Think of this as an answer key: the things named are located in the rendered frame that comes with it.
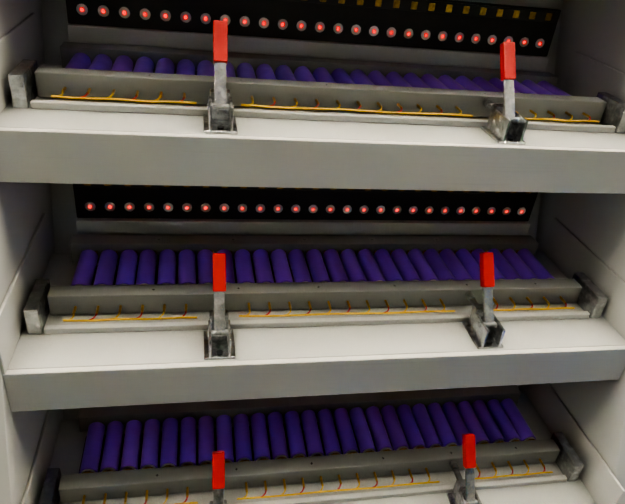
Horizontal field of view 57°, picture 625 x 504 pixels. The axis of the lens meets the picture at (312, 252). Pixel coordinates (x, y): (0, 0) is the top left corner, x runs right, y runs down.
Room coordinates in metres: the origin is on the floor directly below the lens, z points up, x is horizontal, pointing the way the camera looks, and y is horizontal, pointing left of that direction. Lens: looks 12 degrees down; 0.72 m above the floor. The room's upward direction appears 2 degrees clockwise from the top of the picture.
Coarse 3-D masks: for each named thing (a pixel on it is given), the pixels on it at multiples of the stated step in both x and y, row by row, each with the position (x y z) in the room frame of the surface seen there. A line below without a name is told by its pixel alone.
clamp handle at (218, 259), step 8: (216, 256) 0.51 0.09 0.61; (224, 256) 0.52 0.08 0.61; (216, 264) 0.51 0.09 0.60; (224, 264) 0.51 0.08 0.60; (216, 272) 0.51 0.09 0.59; (224, 272) 0.51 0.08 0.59; (216, 280) 0.51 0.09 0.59; (224, 280) 0.51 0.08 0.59; (216, 288) 0.51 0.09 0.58; (224, 288) 0.51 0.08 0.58; (216, 296) 0.51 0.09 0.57; (224, 296) 0.51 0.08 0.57; (216, 304) 0.50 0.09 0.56; (224, 304) 0.51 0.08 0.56; (216, 312) 0.50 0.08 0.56; (224, 312) 0.50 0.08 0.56; (216, 320) 0.50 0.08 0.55; (224, 320) 0.50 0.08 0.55; (216, 328) 0.50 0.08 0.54; (224, 328) 0.50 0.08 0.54
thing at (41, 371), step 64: (64, 256) 0.62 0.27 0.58; (576, 256) 0.67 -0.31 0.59; (0, 320) 0.45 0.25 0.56; (128, 320) 0.53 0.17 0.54; (192, 320) 0.54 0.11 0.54; (576, 320) 0.61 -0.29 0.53; (64, 384) 0.46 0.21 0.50; (128, 384) 0.48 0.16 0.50; (192, 384) 0.49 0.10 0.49; (256, 384) 0.50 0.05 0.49; (320, 384) 0.51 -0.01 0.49; (384, 384) 0.53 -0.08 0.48; (448, 384) 0.54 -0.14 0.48; (512, 384) 0.56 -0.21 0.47
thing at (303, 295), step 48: (96, 288) 0.53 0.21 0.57; (144, 288) 0.54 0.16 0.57; (192, 288) 0.55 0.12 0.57; (240, 288) 0.56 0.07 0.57; (288, 288) 0.57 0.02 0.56; (336, 288) 0.58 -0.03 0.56; (384, 288) 0.58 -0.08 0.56; (432, 288) 0.59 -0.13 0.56; (480, 288) 0.60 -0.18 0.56; (528, 288) 0.61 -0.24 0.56; (576, 288) 0.63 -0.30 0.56
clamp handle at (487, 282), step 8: (480, 256) 0.57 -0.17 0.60; (488, 256) 0.57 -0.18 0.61; (480, 264) 0.57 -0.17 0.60; (488, 264) 0.56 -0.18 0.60; (480, 272) 0.57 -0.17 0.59; (488, 272) 0.56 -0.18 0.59; (480, 280) 0.57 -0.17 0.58; (488, 280) 0.56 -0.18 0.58; (488, 288) 0.56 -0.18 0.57; (488, 296) 0.56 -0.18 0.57; (488, 304) 0.56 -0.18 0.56; (488, 312) 0.55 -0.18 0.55; (488, 320) 0.55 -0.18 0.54
